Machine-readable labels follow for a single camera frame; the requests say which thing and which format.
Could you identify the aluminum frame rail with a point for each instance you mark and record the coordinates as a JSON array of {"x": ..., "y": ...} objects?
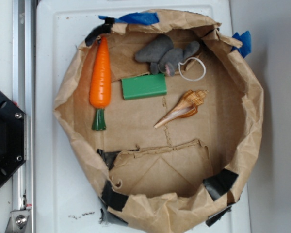
[{"x": 23, "y": 93}]

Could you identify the blue tape piece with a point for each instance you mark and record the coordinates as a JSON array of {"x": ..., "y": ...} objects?
[
  {"x": 246, "y": 47},
  {"x": 145, "y": 18}
]

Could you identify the black tape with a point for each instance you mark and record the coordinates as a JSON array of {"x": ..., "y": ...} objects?
[
  {"x": 104, "y": 28},
  {"x": 115, "y": 200},
  {"x": 219, "y": 184}
]

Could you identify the gray plush animal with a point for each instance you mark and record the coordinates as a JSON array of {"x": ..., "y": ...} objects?
[{"x": 164, "y": 58}]

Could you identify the black tape bottom left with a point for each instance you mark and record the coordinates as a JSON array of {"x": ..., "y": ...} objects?
[{"x": 115, "y": 200}]

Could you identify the black tape bottom right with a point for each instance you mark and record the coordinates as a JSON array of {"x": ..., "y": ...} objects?
[{"x": 219, "y": 184}]

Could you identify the black tape top left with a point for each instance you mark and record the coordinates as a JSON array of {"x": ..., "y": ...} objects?
[{"x": 104, "y": 28}]

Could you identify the blue tape top piece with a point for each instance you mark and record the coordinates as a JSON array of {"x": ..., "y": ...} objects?
[{"x": 145, "y": 18}]

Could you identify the green rectangular block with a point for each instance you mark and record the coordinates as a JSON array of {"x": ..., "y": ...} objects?
[{"x": 144, "y": 86}]

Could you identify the blue tape right piece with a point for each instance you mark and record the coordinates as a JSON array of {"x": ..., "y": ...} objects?
[{"x": 246, "y": 47}]

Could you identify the orange plastic carrot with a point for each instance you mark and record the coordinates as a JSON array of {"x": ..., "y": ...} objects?
[{"x": 100, "y": 91}]

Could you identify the brown paper bag tray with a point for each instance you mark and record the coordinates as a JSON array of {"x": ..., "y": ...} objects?
[{"x": 162, "y": 170}]

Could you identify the metal corner bracket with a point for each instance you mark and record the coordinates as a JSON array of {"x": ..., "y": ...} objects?
[{"x": 18, "y": 221}]

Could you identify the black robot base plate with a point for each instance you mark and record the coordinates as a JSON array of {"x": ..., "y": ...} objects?
[{"x": 12, "y": 138}]

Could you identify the brown spiral seashell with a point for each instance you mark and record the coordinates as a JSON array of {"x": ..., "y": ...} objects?
[{"x": 186, "y": 107}]

